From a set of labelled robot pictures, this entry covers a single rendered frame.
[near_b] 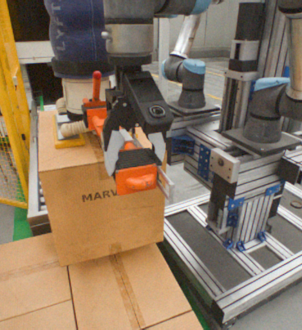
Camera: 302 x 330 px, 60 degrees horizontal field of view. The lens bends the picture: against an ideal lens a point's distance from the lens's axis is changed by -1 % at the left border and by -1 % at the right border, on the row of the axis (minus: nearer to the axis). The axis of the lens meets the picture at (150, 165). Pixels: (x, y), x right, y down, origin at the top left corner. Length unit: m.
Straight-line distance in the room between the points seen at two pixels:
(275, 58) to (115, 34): 0.95
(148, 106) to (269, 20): 0.98
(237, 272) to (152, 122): 1.38
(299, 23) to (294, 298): 1.54
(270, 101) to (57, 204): 0.81
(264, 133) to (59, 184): 0.76
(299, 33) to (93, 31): 0.59
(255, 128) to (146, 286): 0.74
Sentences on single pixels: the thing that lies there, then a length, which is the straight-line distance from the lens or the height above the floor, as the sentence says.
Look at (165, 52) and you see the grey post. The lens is 4.37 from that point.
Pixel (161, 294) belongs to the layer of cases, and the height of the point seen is 0.54.
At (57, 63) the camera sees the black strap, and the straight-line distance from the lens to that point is 0.97.
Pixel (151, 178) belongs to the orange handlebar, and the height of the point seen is 1.21.
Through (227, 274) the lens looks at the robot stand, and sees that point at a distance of 1.65.
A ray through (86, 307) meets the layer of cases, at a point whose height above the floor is 0.54.
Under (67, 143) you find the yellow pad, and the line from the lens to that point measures 0.93.
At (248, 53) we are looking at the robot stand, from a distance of 1.29.
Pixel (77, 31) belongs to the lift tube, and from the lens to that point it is 0.93.
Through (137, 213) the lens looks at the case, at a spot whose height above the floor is 0.85.
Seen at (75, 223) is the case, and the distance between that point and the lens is 0.93.
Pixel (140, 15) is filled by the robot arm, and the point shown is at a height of 1.46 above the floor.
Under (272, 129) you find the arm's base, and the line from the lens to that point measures 1.10.
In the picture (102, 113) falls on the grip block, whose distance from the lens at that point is 0.78.
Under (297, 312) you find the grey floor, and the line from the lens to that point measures 1.90.
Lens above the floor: 1.45
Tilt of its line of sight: 29 degrees down
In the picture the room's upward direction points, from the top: straight up
